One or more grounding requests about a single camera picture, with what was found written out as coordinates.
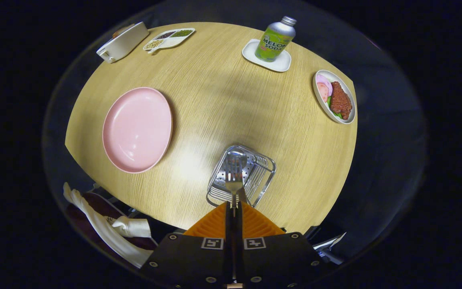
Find pink ham slices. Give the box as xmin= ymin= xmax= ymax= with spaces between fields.
xmin=316 ymin=75 xmax=333 ymax=102

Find white oval food plate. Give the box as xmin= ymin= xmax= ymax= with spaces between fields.
xmin=312 ymin=70 xmax=357 ymax=124

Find metal wire basket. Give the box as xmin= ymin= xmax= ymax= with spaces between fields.
xmin=206 ymin=145 xmax=277 ymax=208

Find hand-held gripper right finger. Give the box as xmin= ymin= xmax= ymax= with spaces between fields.
xmin=238 ymin=201 xmax=330 ymax=287

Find green soda bottle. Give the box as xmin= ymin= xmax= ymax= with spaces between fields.
xmin=255 ymin=16 xmax=297 ymax=62

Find pink round plate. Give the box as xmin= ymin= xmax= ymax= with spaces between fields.
xmin=102 ymin=87 xmax=173 ymax=174

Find red meat piece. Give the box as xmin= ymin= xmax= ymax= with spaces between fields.
xmin=329 ymin=81 xmax=353 ymax=120

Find cream toaster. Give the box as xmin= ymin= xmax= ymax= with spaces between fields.
xmin=96 ymin=22 xmax=150 ymax=64

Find metal fork with wooden handle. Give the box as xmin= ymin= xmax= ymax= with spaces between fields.
xmin=225 ymin=152 xmax=244 ymax=211

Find toasted bread slices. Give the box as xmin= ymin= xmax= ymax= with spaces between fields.
xmin=112 ymin=23 xmax=136 ymax=39

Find grey metal frame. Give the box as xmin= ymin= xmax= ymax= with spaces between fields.
xmin=312 ymin=232 xmax=347 ymax=265

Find metal spoon with wooden handle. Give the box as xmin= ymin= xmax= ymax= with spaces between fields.
xmin=227 ymin=150 xmax=249 ymax=203

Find white square coaster tray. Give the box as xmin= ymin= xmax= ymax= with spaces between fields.
xmin=242 ymin=39 xmax=292 ymax=73

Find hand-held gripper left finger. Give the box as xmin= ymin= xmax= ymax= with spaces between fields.
xmin=141 ymin=201 xmax=231 ymax=286

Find white divided bean dish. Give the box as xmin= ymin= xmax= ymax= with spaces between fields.
xmin=143 ymin=28 xmax=196 ymax=55

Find white cloth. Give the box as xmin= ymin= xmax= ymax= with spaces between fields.
xmin=63 ymin=182 xmax=153 ymax=269

